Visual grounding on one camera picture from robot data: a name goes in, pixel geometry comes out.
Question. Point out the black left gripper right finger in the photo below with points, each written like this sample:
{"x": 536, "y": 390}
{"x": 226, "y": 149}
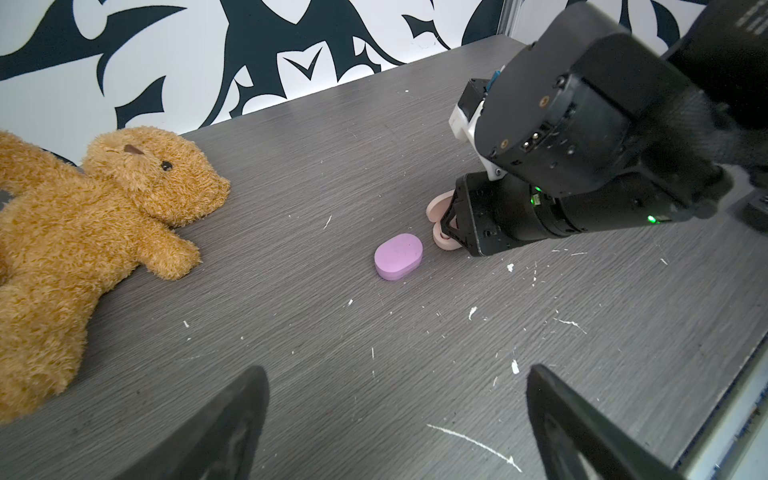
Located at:
{"x": 570, "y": 434}

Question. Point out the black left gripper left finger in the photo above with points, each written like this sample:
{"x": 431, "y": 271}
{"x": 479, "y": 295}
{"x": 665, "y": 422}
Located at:
{"x": 219, "y": 442}

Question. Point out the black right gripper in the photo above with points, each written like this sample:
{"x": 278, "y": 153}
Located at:
{"x": 489, "y": 217}

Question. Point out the purple earbud charging case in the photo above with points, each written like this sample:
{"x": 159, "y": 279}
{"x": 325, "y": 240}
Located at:
{"x": 399, "y": 256}

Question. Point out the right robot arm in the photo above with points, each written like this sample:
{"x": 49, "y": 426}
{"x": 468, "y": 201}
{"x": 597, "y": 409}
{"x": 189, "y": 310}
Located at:
{"x": 588, "y": 130}

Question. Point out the brown teddy bear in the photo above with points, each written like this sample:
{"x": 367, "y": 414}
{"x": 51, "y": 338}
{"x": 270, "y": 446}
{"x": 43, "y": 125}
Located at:
{"x": 70, "y": 234}

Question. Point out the black remote control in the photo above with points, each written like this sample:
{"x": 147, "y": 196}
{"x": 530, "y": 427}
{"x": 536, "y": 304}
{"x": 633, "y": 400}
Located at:
{"x": 754, "y": 212}

